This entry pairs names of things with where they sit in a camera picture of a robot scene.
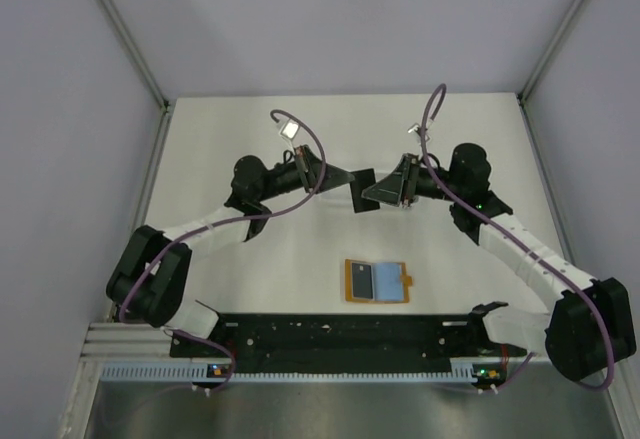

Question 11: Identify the grey slotted cable duct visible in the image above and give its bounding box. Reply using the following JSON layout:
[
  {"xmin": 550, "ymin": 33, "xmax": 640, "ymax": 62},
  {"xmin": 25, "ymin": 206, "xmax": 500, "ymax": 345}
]
[{"xmin": 102, "ymin": 361, "xmax": 504, "ymax": 385}]

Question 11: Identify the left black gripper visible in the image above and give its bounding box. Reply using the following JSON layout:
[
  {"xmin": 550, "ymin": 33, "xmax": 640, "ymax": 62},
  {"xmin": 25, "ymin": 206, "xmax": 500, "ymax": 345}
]
[{"xmin": 256, "ymin": 145, "xmax": 355, "ymax": 203}]

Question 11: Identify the left aluminium frame post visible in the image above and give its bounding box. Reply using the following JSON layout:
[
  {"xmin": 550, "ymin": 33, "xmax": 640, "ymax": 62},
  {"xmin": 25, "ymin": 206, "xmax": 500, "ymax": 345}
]
[{"xmin": 96, "ymin": 0, "xmax": 170, "ymax": 113}]

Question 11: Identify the aluminium frame post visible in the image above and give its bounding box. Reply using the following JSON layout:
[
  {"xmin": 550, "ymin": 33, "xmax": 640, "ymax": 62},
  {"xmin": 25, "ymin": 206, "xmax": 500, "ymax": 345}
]
[
  {"xmin": 517, "ymin": 0, "xmax": 591, "ymax": 105},
  {"xmin": 96, "ymin": 0, "xmax": 170, "ymax": 113}
]

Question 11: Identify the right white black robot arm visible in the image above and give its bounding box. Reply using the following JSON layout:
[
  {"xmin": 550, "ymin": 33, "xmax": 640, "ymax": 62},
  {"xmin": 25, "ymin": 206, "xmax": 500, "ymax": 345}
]
[{"xmin": 361, "ymin": 143, "xmax": 637, "ymax": 389}]

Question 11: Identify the aluminium front rail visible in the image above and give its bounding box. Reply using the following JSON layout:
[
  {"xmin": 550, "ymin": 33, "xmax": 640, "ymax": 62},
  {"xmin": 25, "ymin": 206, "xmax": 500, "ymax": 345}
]
[{"xmin": 80, "ymin": 323, "xmax": 172, "ymax": 361}]

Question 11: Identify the orange leather card holder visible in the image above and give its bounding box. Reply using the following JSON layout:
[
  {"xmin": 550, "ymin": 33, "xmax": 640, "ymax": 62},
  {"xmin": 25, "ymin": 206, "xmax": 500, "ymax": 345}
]
[{"xmin": 344, "ymin": 259, "xmax": 413, "ymax": 304}]

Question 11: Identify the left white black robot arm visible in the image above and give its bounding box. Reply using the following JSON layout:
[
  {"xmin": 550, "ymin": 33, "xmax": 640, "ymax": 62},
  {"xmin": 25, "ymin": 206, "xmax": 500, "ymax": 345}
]
[{"xmin": 106, "ymin": 145, "xmax": 355, "ymax": 356}]

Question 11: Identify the right aluminium frame post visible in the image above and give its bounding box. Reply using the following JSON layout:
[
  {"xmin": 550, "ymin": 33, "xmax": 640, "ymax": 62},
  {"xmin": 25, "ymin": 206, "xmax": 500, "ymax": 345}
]
[{"xmin": 517, "ymin": 0, "xmax": 591, "ymax": 105}]

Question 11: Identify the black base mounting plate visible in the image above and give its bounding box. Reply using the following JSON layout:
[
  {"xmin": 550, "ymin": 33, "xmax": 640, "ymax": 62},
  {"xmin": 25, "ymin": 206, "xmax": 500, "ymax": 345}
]
[{"xmin": 170, "ymin": 313, "xmax": 526, "ymax": 374}]

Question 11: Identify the dark credit card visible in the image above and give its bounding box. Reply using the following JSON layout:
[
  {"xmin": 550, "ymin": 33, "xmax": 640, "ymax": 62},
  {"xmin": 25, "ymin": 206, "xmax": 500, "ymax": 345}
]
[
  {"xmin": 349, "ymin": 168, "xmax": 380, "ymax": 214},
  {"xmin": 349, "ymin": 262, "xmax": 374, "ymax": 300}
]

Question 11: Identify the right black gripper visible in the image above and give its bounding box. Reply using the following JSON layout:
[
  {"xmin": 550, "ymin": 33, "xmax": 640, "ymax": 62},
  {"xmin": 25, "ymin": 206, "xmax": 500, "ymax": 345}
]
[{"xmin": 362, "ymin": 154, "xmax": 464, "ymax": 208}]

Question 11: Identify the clear plastic card tray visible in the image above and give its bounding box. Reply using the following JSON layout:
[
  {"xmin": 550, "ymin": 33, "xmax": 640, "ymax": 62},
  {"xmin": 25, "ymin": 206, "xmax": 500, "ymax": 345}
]
[{"xmin": 318, "ymin": 185, "xmax": 352, "ymax": 208}]

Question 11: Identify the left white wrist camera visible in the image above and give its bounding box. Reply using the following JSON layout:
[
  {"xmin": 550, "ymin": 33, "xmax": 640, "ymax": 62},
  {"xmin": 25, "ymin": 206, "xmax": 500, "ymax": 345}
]
[{"xmin": 278, "ymin": 119, "xmax": 300, "ymax": 142}]

